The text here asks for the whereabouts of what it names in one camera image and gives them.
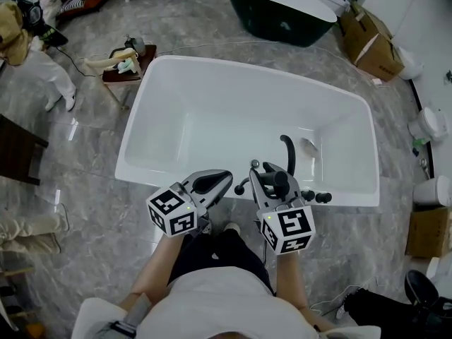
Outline white tankless toilet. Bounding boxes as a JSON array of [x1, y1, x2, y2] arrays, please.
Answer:
[[412, 174, 452, 206], [424, 256, 452, 279], [396, 45, 425, 81]]

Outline person's white shirt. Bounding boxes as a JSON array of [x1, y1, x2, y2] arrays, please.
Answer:
[[72, 266, 382, 339]]

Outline closed cardboard box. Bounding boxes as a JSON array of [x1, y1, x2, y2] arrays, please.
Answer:
[[405, 206, 452, 259]]

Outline white green bath toy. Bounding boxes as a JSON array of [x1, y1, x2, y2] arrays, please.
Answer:
[[117, 57, 137, 74]]

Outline dark green oval bathtub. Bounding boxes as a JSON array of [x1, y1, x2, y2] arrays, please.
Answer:
[[222, 0, 338, 48]]

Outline person's black trousers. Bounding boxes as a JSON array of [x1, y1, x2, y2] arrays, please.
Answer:
[[169, 230, 275, 295]]

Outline white rectangular bathtub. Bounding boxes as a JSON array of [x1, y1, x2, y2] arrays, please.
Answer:
[[114, 55, 381, 208]]

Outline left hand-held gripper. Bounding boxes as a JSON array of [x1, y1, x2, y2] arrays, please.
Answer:
[[145, 169, 234, 239]]

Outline large open cardboard box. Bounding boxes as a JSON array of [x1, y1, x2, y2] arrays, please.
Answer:
[[339, 0, 405, 83]]

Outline grey overflow cover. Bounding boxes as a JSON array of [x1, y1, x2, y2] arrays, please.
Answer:
[[299, 137, 319, 154]]

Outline black handheld shower wand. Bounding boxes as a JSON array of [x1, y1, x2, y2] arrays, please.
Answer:
[[260, 162, 290, 194]]

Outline black curved faucet spout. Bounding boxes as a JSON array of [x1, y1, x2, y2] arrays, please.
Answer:
[[279, 134, 297, 177]]

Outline wooden chair with dark seat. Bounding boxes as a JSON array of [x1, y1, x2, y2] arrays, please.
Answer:
[[83, 44, 158, 111]]

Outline black backpack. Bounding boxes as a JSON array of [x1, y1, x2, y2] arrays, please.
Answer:
[[13, 0, 69, 47]]

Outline person's right forearm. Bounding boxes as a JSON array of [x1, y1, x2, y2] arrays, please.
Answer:
[[273, 251, 308, 310]]

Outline dark wooden table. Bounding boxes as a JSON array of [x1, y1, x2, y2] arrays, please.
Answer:
[[0, 114, 49, 186]]

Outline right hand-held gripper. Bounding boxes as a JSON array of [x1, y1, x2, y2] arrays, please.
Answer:
[[248, 162, 316, 256]]

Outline striped cushion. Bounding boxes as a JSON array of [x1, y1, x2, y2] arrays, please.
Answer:
[[59, 0, 84, 14]]

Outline black floor cable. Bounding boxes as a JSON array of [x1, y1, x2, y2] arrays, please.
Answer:
[[52, 45, 97, 79]]

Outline person's left forearm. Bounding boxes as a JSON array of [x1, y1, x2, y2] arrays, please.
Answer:
[[130, 234, 184, 307]]

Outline wooden shelf rack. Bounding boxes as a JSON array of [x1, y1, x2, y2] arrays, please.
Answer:
[[0, 265, 36, 331]]

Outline grey strap with black buckle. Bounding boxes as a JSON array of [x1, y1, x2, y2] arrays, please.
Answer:
[[109, 293, 155, 339]]

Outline grey soap dispenser bottle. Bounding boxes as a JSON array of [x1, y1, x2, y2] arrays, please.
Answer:
[[124, 35, 147, 57]]

